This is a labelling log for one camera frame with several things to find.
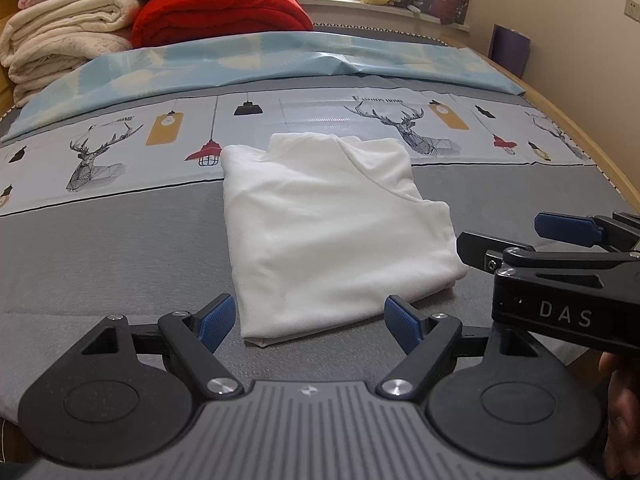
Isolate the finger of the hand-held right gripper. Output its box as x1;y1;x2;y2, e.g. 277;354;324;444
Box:
534;211;640;253
456;231;640;275

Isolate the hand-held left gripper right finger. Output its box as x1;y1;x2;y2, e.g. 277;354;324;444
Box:
375;296;568;401

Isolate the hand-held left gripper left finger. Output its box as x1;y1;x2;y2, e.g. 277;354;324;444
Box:
65;293;245;401

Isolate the white shirt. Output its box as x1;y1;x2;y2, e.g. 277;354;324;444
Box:
220;132;468;348

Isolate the person's right hand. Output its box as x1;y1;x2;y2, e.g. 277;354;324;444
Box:
598;351;640;480

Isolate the purple board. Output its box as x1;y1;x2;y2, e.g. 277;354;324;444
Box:
489;24;532;78

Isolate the light blue patterned sheet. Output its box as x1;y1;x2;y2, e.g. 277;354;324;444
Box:
0;30;526;143

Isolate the window sill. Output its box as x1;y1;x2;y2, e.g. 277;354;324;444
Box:
300;0;471;32

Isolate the red quilt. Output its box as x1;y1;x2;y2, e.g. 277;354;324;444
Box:
131;0;315;48

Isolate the cream folded blanket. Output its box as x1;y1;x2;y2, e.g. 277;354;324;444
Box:
0;0;143;108

